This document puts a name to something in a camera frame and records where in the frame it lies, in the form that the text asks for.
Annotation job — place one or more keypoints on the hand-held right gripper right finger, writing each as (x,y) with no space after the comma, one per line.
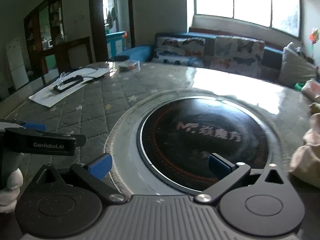
(220,163)

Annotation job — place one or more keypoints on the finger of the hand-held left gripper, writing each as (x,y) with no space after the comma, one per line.
(35,127)

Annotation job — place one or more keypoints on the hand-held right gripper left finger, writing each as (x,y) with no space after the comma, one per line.
(100,167)

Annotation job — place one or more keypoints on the cream white sweater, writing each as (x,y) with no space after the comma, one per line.
(306,155)

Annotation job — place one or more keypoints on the person's left hand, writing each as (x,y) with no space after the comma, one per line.
(10,195)

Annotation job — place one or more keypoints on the black round cooktop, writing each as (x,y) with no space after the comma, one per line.
(200,140)

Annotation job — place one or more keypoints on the grey quilted table cover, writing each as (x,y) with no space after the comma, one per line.
(82,110)

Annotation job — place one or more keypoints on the white refrigerator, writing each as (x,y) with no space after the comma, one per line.
(17,65)

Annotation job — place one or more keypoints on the dark wooden sideboard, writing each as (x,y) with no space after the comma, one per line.
(62,55)

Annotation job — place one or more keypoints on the dark wooden cabinet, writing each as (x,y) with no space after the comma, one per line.
(33,30)

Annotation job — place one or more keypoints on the clear plastic box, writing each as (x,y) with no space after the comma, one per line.
(128,65)

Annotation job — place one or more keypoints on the butterfly print cushion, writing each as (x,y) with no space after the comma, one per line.
(175,50)
(235,55)

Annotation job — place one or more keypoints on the green plastic toy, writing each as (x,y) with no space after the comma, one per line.
(298,86)

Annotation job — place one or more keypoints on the turquoise cabinet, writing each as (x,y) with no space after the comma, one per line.
(115,45)

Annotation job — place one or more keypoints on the pink cloth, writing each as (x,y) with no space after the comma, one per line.
(312,91)

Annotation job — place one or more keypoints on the grey cushion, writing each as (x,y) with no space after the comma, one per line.
(292,67)

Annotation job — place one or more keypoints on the blue sofa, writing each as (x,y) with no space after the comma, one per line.
(140,52)

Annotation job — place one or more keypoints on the colourful pinwheel toy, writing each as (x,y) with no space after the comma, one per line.
(314,36)

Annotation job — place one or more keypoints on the window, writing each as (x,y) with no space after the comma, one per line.
(250,0)

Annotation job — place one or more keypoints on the dark door frame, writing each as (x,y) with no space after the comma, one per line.
(96,17)

